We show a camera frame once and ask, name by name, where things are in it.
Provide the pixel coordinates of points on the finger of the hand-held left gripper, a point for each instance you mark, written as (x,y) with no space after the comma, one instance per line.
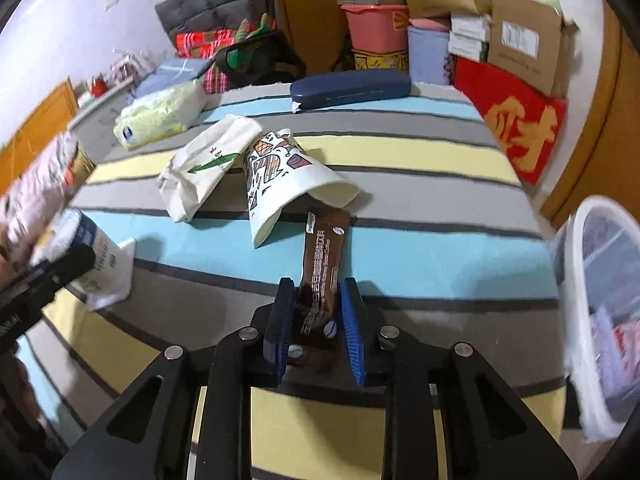
(57,272)

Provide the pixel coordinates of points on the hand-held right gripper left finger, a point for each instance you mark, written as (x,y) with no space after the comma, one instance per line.
(280,330)

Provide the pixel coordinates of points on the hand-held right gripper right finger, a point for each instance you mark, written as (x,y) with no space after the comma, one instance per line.
(352,335)

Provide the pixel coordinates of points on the brown snack wrapper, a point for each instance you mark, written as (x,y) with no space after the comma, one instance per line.
(320,260)

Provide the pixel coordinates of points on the white trash bin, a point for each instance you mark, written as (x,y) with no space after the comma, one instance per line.
(580,260)

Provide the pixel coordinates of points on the floral cloth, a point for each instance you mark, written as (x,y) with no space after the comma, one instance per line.
(35,195)

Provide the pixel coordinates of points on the striped table cover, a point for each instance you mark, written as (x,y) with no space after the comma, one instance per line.
(425,260)

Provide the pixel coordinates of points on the patterned paper cup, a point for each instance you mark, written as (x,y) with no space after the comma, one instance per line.
(285,190)

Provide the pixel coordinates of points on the wooden headboard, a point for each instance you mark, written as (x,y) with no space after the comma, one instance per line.
(35,130)

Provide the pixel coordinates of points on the grey drawer cabinet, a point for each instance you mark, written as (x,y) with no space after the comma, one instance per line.
(100,122)

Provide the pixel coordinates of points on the crumpled white paper bag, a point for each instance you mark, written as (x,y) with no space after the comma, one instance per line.
(200,170)

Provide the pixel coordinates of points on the yellow tissue pack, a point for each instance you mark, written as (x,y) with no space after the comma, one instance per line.
(160,115)

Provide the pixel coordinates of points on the red jar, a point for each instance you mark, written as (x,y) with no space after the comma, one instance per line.
(98,86)

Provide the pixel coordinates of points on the folded blue sheet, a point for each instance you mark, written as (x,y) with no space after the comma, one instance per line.
(172,72)

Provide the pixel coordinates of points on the navy glasses case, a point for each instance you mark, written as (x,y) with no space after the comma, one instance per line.
(350,89)

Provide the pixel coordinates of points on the red gift box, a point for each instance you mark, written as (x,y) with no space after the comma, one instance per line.
(515,120)

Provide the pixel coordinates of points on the red plaid cloth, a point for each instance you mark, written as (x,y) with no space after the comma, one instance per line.
(200,42)

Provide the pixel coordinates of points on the yellow patterned box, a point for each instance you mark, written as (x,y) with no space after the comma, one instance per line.
(380,61)

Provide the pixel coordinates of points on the lavender storage bin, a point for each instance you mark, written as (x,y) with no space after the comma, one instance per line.
(429,55)

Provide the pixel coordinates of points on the pink plastic tub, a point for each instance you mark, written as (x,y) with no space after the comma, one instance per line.
(375,30)

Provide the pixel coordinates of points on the small white box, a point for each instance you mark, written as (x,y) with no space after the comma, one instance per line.
(470,24)
(467,46)

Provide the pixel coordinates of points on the wooden door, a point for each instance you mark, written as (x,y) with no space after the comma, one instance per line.
(600,135)

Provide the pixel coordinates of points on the wooden wardrobe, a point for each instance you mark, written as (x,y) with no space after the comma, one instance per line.
(310,10)

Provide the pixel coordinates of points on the cardboard box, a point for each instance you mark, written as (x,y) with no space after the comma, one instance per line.
(525,42)

